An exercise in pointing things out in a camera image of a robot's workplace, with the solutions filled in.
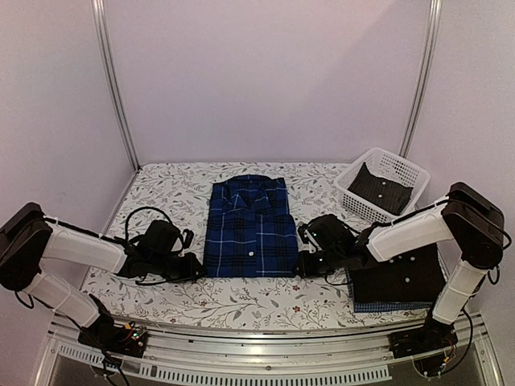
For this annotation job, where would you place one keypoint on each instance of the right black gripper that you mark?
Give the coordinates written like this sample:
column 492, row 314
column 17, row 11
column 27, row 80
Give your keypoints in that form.
column 302, row 262

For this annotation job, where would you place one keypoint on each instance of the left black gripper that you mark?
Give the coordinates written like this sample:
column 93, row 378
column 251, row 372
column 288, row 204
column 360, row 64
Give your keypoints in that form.
column 192, row 265

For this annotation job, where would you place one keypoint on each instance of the blue plaid long sleeve shirt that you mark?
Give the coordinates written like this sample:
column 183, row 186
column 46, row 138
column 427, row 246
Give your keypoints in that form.
column 250, row 231

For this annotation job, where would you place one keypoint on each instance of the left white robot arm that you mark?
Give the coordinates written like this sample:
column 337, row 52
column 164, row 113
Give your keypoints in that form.
column 30, row 237

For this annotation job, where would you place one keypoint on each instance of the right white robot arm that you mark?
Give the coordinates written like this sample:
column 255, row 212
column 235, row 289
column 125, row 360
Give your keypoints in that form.
column 468, row 230

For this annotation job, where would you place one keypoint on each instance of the folded blue checked shirt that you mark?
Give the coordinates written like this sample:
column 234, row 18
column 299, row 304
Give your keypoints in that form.
column 370, row 295

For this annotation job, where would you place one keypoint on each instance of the floral tablecloth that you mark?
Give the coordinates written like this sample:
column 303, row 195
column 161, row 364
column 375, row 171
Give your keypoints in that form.
column 182, row 191

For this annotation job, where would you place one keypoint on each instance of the black shirt in basket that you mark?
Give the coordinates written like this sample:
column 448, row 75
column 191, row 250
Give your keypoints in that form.
column 386, row 194

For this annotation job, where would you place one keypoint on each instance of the folded black shirt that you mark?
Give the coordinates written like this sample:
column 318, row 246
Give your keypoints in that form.
column 420, row 268

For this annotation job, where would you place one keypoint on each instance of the white plastic basket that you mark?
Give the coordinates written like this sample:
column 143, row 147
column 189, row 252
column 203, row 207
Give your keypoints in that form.
column 385, row 164

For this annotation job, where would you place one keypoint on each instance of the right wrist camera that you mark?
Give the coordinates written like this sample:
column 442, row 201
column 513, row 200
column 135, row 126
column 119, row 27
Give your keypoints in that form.
column 306, row 237

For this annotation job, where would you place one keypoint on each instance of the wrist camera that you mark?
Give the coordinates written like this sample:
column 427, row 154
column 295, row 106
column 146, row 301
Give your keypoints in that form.
column 188, row 236
column 306, row 237

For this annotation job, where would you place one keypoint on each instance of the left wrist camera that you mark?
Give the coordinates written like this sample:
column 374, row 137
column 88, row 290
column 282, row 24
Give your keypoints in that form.
column 188, row 236

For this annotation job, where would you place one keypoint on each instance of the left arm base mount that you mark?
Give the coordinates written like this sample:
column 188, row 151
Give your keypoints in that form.
column 128, row 339

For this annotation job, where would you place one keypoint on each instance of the aluminium front rail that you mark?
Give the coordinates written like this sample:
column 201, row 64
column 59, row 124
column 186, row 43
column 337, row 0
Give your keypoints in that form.
column 178, row 355

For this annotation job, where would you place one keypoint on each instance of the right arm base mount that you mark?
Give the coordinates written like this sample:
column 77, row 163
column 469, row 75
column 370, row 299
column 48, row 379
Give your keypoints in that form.
column 434, row 340

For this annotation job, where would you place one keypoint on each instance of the right aluminium post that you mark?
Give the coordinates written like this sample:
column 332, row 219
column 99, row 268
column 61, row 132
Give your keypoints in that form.
column 428, row 52

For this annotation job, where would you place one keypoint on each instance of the aluminium post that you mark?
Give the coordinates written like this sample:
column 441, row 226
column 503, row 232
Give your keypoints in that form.
column 102, row 31
column 428, row 52

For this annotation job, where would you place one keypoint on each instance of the left aluminium post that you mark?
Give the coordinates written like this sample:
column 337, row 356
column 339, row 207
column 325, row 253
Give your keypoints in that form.
column 102, row 31

